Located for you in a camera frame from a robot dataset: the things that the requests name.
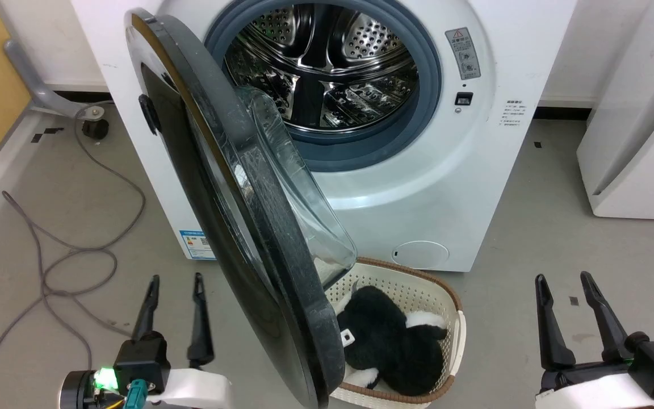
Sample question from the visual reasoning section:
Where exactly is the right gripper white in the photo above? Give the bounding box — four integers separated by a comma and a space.
535, 271, 654, 409

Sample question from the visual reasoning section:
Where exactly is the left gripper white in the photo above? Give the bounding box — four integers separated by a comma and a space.
94, 273, 232, 409

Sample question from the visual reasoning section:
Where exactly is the black round washer door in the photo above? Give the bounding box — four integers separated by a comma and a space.
124, 8, 358, 409

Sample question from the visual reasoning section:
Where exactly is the white front-load washing machine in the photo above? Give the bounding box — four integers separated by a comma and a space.
72, 0, 578, 273

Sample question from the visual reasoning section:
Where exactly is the blue white energy label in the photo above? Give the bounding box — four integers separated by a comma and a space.
179, 229, 216, 261

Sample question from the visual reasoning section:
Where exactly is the cream laundry basket brown rim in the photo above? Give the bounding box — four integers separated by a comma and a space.
316, 257, 467, 409

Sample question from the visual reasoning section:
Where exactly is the round white filter cover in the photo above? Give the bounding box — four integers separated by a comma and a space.
391, 241, 450, 270

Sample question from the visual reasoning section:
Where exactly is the black and white plush toy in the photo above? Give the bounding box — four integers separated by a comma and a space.
336, 284, 450, 397

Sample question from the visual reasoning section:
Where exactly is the white appliance cabinet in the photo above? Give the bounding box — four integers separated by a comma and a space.
576, 0, 654, 221

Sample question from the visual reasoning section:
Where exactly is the small printed text label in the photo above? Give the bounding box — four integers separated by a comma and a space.
505, 100, 525, 127

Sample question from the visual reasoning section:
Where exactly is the thin grey power cable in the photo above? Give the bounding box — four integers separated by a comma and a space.
0, 116, 147, 409

